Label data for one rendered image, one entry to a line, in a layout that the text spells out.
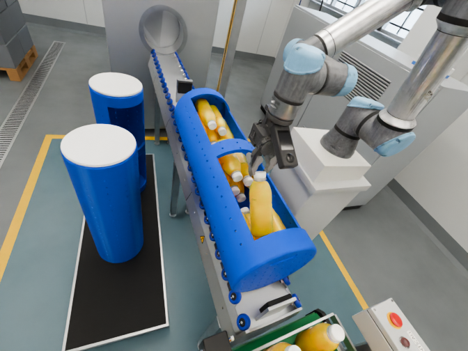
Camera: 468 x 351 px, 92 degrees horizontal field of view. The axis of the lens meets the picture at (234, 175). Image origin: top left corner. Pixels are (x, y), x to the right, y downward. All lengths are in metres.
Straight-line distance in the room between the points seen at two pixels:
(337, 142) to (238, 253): 0.63
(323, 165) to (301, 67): 0.50
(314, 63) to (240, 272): 0.52
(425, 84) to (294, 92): 0.44
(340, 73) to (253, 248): 0.47
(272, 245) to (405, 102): 0.59
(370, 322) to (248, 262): 0.44
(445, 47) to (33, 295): 2.19
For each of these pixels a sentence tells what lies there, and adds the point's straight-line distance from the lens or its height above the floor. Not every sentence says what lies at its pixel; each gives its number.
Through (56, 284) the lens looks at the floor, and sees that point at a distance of 1.95.
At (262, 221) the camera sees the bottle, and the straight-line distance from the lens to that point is 0.70.
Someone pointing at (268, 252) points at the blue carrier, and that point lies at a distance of 0.62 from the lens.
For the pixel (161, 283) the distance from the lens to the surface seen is 1.68.
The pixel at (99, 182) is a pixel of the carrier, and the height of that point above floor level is 0.94.
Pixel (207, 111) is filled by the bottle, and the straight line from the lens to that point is 1.10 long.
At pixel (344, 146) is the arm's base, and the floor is 1.29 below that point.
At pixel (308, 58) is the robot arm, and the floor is 1.62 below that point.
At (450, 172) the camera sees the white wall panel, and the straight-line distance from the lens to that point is 3.41.
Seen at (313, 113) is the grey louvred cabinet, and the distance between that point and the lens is 2.84.
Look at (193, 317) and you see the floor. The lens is 1.78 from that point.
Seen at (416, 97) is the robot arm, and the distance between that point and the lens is 0.88.
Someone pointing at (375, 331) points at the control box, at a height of 1.06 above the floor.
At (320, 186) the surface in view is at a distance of 1.00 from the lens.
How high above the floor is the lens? 1.73
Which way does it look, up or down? 43 degrees down
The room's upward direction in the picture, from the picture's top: 19 degrees clockwise
